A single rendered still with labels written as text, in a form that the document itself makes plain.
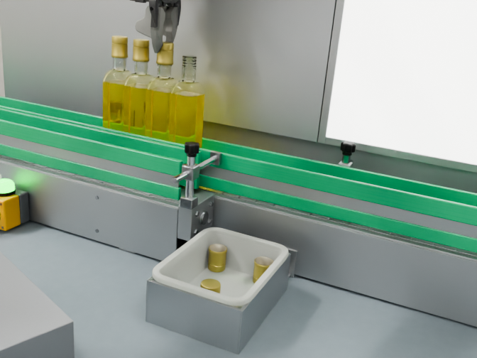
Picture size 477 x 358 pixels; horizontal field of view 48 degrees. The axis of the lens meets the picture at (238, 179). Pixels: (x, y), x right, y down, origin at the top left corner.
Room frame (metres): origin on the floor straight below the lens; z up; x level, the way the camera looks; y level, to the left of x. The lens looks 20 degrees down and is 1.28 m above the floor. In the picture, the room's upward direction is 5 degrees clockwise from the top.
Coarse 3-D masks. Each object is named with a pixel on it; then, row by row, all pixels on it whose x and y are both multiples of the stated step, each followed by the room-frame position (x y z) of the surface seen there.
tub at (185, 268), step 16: (192, 240) 0.89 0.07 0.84; (208, 240) 0.93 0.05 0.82; (224, 240) 0.94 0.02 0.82; (240, 240) 0.93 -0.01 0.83; (256, 240) 0.91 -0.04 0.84; (176, 256) 0.83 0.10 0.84; (192, 256) 0.88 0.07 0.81; (208, 256) 0.93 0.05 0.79; (240, 256) 0.92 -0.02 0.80; (256, 256) 0.91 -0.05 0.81; (272, 256) 0.90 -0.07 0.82; (160, 272) 0.78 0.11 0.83; (176, 272) 0.82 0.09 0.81; (192, 272) 0.87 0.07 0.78; (208, 272) 0.90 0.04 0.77; (224, 272) 0.91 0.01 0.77; (240, 272) 0.91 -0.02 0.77; (272, 272) 0.80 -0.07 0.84; (192, 288) 0.73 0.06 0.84; (224, 288) 0.85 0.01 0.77; (240, 288) 0.85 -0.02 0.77; (256, 288) 0.74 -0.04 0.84; (240, 304) 0.70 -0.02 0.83
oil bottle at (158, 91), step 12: (156, 84) 1.12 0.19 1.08; (168, 84) 1.11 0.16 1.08; (156, 96) 1.11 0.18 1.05; (168, 96) 1.11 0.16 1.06; (156, 108) 1.11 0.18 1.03; (168, 108) 1.11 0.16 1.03; (156, 120) 1.11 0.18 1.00; (168, 120) 1.11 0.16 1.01; (156, 132) 1.11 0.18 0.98; (168, 132) 1.11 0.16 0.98
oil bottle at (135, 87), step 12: (132, 84) 1.14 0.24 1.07; (144, 84) 1.13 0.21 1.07; (132, 96) 1.13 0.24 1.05; (144, 96) 1.13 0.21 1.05; (132, 108) 1.13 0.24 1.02; (144, 108) 1.13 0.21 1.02; (132, 120) 1.13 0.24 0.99; (144, 120) 1.13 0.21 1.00; (132, 132) 1.13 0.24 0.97; (144, 132) 1.13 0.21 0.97
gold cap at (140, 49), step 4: (136, 40) 1.14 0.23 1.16; (140, 40) 1.14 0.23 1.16; (144, 40) 1.15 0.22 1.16; (148, 40) 1.16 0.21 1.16; (136, 44) 1.14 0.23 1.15; (140, 44) 1.14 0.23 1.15; (144, 44) 1.15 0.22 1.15; (148, 44) 1.16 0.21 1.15; (136, 48) 1.14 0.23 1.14; (140, 48) 1.14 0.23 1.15; (144, 48) 1.15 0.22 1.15; (148, 48) 1.16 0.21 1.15; (136, 52) 1.14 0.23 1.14; (140, 52) 1.14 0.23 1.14; (144, 52) 1.15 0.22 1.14; (148, 52) 1.16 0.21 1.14; (136, 56) 1.14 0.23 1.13; (140, 56) 1.14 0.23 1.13; (144, 56) 1.15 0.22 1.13; (148, 56) 1.16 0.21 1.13; (136, 60) 1.14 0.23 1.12; (140, 60) 1.14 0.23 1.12; (144, 60) 1.15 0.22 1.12; (148, 60) 1.16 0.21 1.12
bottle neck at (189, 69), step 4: (184, 56) 1.11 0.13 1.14; (188, 56) 1.13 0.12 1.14; (192, 56) 1.13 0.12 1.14; (184, 60) 1.11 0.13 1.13; (188, 60) 1.10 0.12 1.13; (192, 60) 1.11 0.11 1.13; (196, 60) 1.12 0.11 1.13; (184, 64) 1.11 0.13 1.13; (188, 64) 1.10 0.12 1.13; (192, 64) 1.11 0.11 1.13; (196, 64) 1.12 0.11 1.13; (184, 68) 1.11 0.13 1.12; (188, 68) 1.10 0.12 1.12; (192, 68) 1.11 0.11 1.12; (184, 72) 1.11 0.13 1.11; (188, 72) 1.10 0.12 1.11; (192, 72) 1.11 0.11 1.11; (184, 76) 1.11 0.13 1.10; (188, 76) 1.10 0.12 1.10; (192, 76) 1.11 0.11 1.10; (188, 80) 1.10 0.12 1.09; (192, 80) 1.11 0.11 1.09
